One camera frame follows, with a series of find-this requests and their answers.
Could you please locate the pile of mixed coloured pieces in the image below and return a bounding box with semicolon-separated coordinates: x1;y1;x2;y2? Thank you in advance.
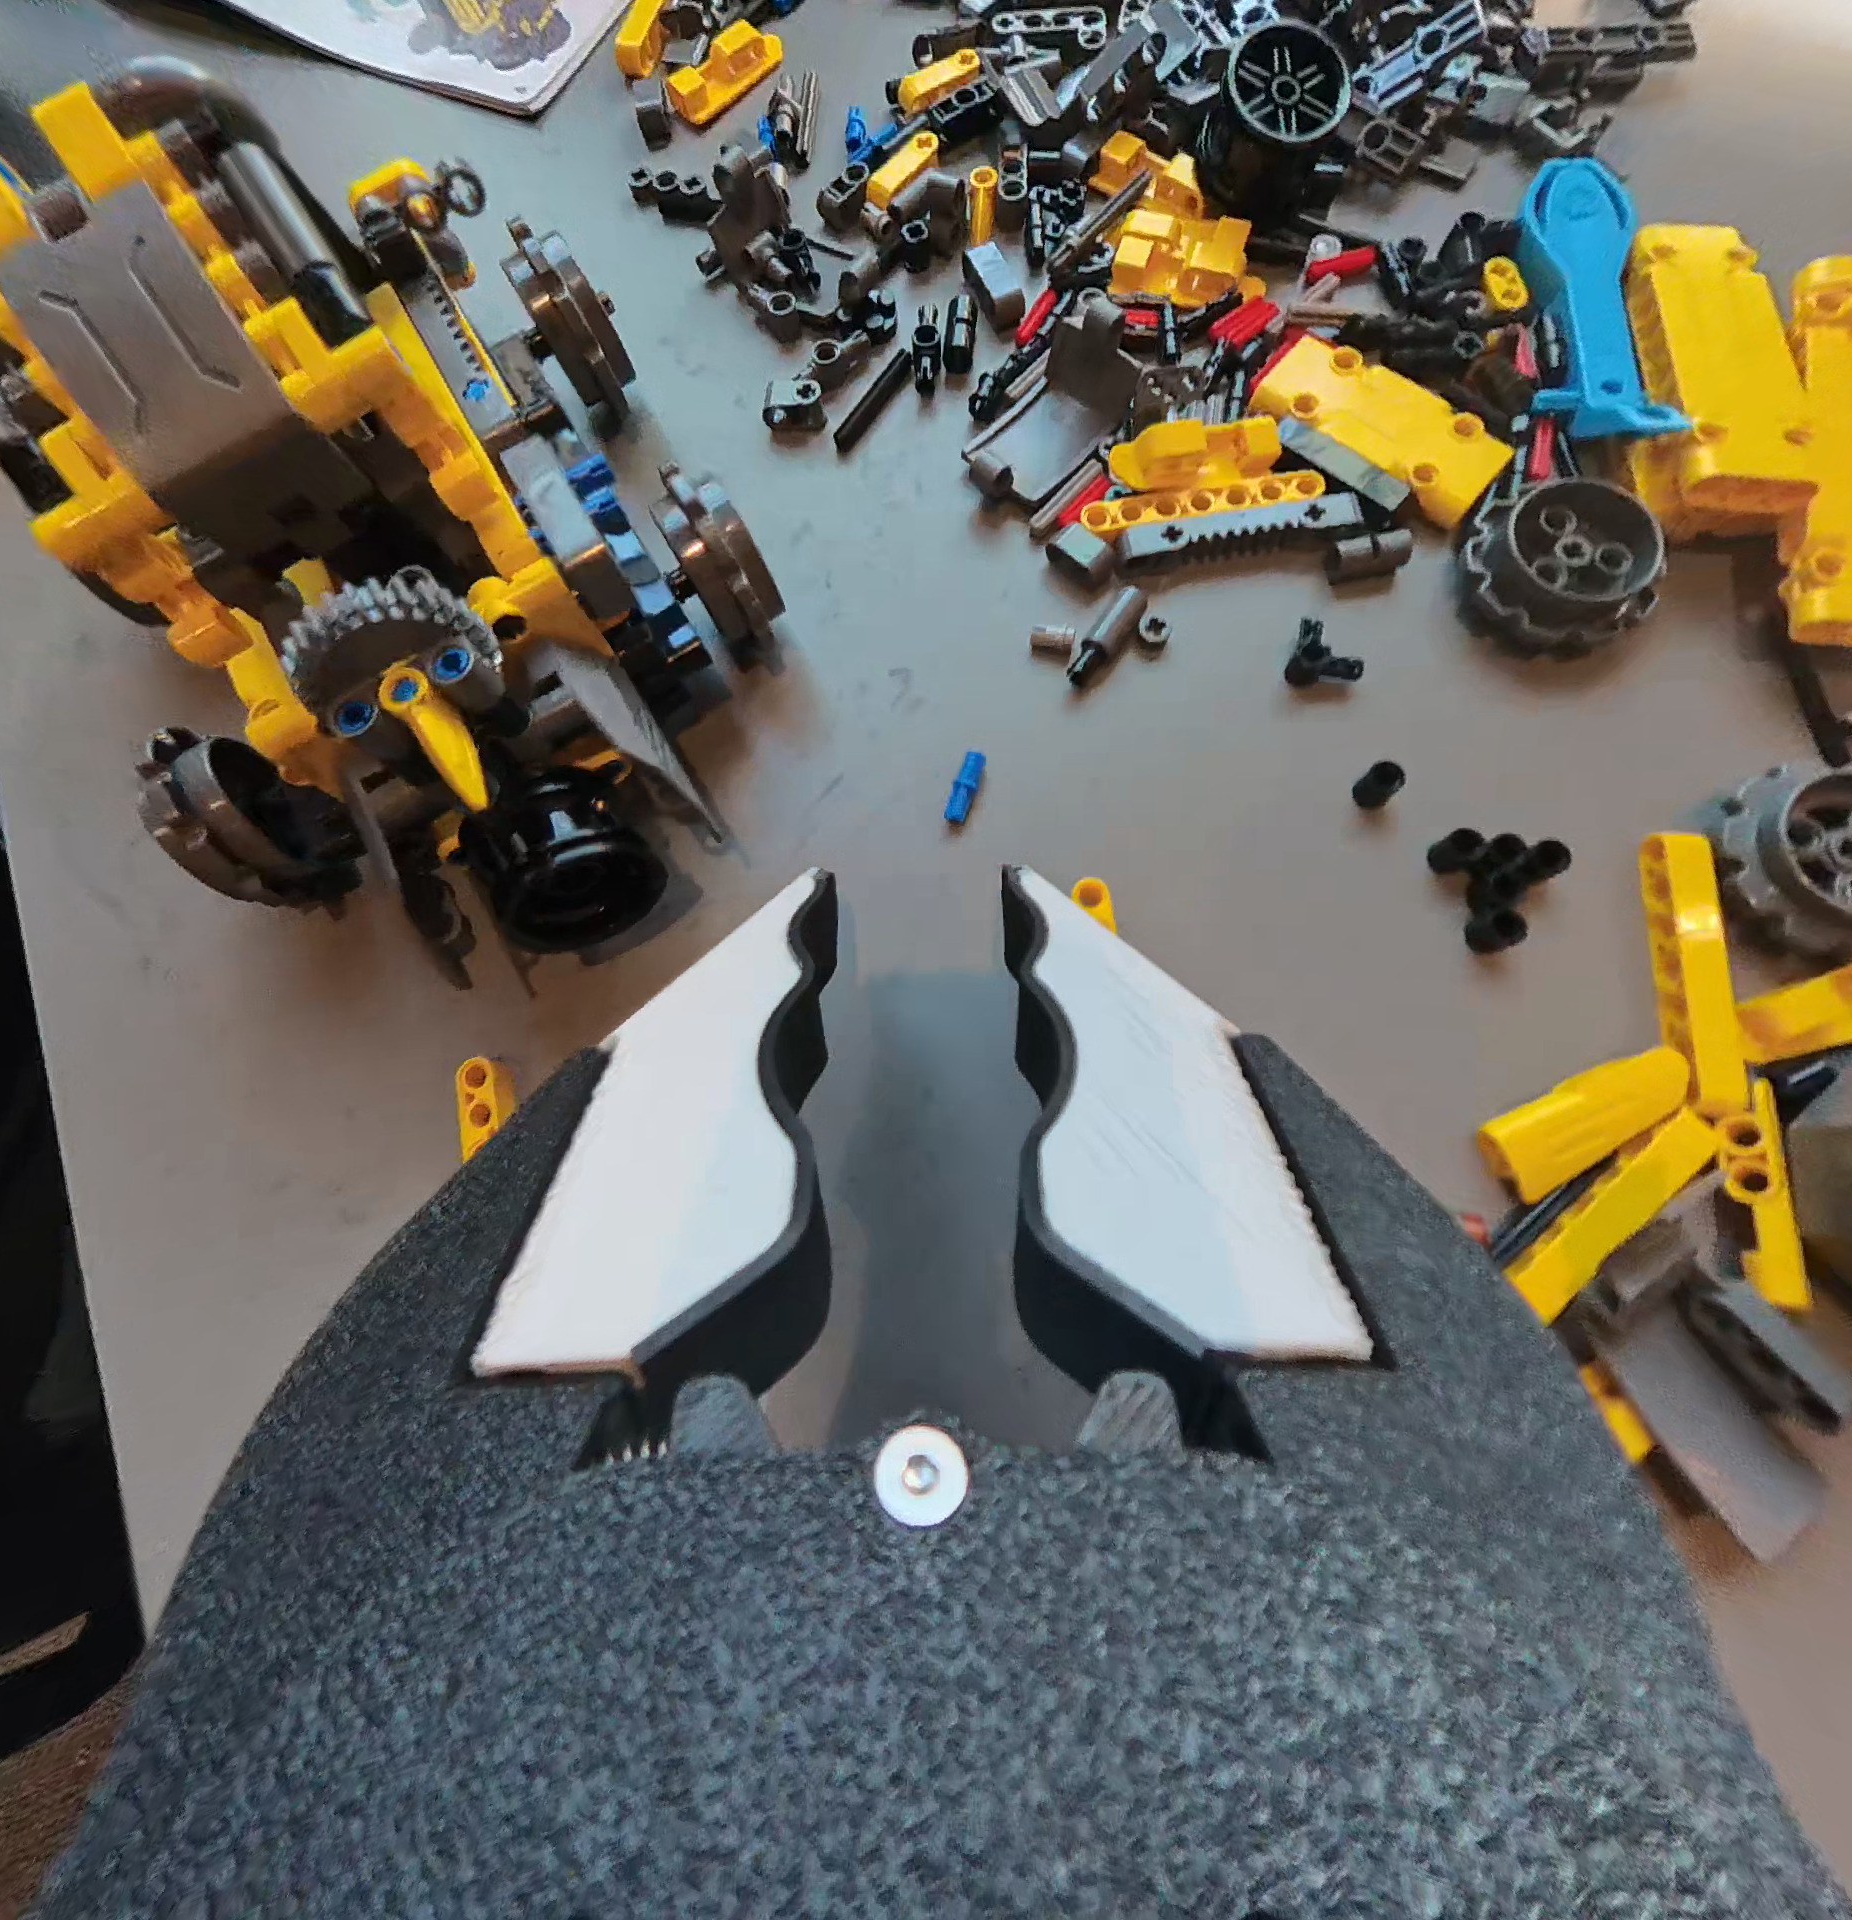
610;0;1528;602

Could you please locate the yellow beam assembly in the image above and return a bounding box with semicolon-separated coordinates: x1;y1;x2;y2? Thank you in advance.
1473;829;1852;1463

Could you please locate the dark grey sprocket wheel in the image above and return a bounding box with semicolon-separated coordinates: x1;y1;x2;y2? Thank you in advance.
1455;475;1669;657
1691;764;1852;960

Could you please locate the yellow stacked beam frame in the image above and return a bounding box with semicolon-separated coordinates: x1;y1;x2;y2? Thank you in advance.
1623;225;1852;649

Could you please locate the black connector cluster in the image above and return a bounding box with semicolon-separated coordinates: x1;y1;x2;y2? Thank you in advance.
1423;829;1571;955

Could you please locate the yellow toy vehicle model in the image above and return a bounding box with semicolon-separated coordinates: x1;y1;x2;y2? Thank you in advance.
0;56;788;991

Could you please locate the yellow rectangular panel piece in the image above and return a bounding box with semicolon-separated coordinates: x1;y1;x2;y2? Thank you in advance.
1247;330;1517;529

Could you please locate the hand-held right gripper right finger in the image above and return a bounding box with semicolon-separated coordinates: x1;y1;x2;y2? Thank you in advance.
1000;865;1377;1413

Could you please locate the grey pin connector piece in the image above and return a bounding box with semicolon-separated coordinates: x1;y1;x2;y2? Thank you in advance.
1032;583;1170;690

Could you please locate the grey gear rack beam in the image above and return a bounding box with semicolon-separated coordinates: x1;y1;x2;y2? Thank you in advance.
1044;466;1416;590

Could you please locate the grey curved panel piece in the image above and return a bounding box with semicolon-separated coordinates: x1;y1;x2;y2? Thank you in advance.
963;290;1168;505

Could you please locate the grey desk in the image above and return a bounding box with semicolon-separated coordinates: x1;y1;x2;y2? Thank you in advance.
0;0;1852;1846

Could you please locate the black wheel rim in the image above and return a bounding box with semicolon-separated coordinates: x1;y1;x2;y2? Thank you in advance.
1216;18;1356;196

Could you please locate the blue brick separator tool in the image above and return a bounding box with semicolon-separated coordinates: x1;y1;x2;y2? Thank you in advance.
1514;153;1692;440

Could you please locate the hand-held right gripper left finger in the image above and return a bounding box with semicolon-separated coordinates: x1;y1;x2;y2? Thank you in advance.
471;865;840;1409

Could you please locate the instruction booklet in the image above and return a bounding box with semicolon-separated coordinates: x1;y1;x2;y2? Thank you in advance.
226;0;629;119

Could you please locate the grey battery box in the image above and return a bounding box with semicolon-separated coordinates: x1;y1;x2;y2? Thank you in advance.
1787;1057;1852;1323

